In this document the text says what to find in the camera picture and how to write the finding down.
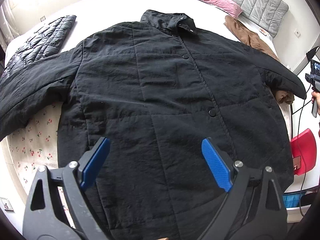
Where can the red plastic stool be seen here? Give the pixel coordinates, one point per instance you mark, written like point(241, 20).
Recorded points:
point(302, 147)

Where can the blue box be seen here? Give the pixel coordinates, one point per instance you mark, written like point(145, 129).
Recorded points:
point(290, 200)

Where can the brown garment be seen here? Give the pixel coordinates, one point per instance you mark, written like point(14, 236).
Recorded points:
point(250, 37)

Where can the grey patterned curtain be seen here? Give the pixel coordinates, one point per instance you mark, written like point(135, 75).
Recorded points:
point(8, 22)

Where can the cherry print bed sheet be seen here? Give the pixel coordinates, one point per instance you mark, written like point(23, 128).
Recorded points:
point(37, 140)

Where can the grey padded headboard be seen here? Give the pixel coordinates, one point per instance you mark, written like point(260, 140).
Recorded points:
point(260, 2)

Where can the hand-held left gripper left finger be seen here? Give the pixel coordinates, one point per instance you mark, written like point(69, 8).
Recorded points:
point(96, 162)

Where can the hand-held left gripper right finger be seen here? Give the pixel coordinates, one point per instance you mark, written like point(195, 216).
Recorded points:
point(215, 165)

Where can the handheld action camera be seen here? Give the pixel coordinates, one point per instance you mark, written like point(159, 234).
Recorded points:
point(315, 73)

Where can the black padded jacket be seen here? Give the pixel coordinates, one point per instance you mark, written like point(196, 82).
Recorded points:
point(155, 85)

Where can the small wall picture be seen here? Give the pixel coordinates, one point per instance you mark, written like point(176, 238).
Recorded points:
point(5, 203)

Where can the black shiny quilted puffer jacket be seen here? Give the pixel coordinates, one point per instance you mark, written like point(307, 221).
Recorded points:
point(42, 40)

